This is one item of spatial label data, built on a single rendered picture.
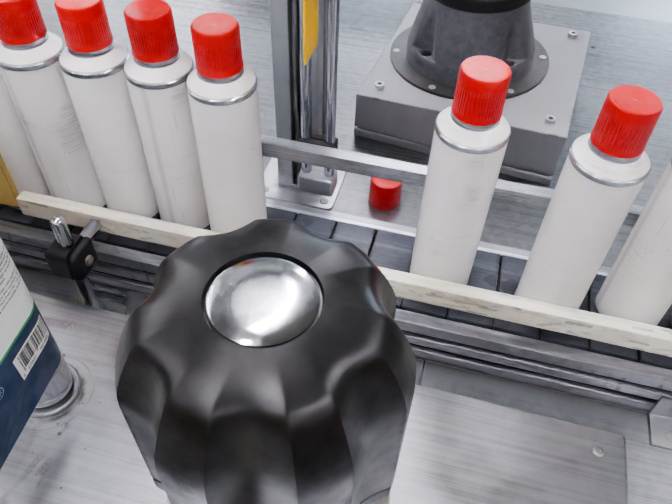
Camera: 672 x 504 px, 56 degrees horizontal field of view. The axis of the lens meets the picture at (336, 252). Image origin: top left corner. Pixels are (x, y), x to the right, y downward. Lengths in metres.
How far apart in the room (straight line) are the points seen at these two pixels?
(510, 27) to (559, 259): 0.34
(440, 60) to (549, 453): 0.45
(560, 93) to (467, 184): 0.35
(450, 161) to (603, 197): 0.10
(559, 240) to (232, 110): 0.25
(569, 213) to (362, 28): 0.60
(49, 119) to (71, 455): 0.26
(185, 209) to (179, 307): 0.41
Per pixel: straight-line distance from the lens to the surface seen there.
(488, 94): 0.42
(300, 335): 0.15
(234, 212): 0.54
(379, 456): 0.19
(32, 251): 0.65
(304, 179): 0.61
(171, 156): 0.53
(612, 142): 0.43
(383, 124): 0.75
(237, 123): 0.48
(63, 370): 0.49
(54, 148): 0.58
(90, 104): 0.53
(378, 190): 0.67
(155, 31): 0.48
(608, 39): 1.06
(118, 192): 0.58
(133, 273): 0.60
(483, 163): 0.44
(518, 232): 0.69
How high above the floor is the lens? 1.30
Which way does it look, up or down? 48 degrees down
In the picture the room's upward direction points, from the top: 2 degrees clockwise
